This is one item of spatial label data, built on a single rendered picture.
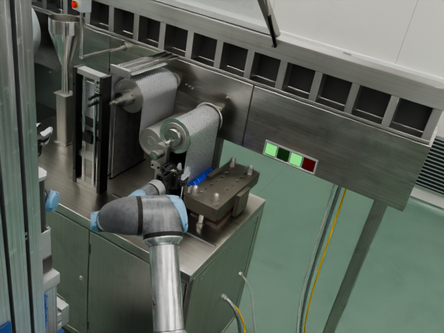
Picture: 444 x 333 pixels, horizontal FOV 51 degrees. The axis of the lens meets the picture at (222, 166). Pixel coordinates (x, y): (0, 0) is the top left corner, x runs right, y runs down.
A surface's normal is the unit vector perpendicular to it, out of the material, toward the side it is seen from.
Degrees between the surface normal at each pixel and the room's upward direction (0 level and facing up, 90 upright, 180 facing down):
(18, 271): 90
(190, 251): 0
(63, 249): 90
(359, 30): 90
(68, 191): 0
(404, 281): 0
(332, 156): 90
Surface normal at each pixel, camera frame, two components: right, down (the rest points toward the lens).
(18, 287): 0.82, 0.39
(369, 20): -0.49, 0.37
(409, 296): 0.16, -0.86
